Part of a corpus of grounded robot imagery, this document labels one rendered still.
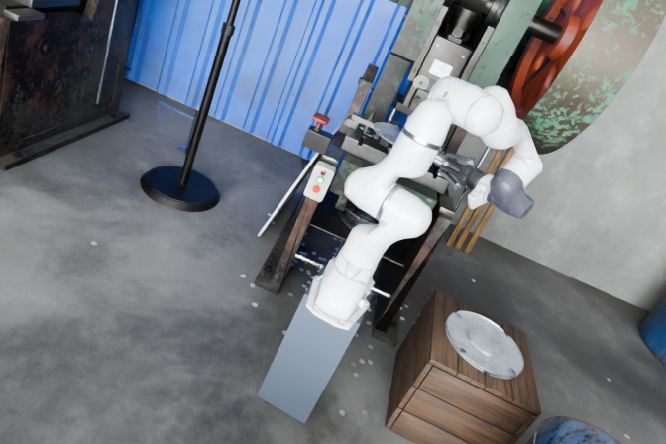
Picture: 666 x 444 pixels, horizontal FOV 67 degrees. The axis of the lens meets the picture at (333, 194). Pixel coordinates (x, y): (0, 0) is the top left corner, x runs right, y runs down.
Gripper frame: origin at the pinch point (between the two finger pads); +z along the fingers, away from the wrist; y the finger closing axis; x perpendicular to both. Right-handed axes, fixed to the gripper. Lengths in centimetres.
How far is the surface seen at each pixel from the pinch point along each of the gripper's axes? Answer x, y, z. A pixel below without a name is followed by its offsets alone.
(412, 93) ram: -2.4, 16.1, 21.6
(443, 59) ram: -5.2, 31.5, 16.5
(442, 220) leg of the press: -3.7, -20.5, -11.4
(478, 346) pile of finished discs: 5, -48, -47
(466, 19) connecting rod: -8, 47, 16
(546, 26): -27, 54, -4
